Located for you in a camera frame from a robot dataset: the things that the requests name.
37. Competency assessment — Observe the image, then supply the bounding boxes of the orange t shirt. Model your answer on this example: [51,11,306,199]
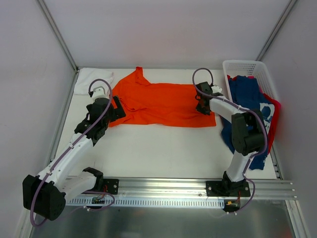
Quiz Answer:
[109,67,216,128]

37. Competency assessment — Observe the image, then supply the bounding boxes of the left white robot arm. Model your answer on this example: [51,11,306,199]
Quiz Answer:
[22,96,126,221]

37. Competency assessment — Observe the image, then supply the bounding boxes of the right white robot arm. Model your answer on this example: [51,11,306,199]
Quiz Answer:
[194,82,267,196]

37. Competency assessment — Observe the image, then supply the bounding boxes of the folded white t shirt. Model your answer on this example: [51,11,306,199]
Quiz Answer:
[74,68,114,95]

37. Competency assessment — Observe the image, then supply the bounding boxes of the blue printed t shirt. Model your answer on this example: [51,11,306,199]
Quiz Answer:
[221,75,276,170]

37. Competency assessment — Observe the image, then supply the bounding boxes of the white plastic basket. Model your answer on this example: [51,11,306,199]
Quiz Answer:
[222,60,280,101]

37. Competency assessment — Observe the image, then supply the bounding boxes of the red t shirt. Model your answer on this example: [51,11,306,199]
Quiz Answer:
[227,76,281,150]

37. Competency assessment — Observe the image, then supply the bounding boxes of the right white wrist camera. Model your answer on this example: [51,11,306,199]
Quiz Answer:
[211,85,222,94]

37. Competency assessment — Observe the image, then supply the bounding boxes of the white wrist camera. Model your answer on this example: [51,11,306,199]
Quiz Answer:
[211,85,222,94]
[89,86,106,101]

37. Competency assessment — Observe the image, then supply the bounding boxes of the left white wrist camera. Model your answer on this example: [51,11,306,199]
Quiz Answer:
[89,86,106,101]

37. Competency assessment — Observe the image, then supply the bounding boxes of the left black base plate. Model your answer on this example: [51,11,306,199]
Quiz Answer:
[93,178,119,195]

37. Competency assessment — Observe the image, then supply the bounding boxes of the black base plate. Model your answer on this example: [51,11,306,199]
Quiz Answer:
[93,178,119,195]
[206,180,251,197]

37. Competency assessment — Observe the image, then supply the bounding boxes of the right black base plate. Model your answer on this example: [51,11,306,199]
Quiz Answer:
[206,180,251,197]

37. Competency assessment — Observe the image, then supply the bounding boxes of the white slotted cable duct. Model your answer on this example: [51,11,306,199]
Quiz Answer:
[66,195,224,209]

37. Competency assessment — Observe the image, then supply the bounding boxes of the aluminium mounting rail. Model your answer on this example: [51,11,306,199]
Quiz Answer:
[105,177,298,200]

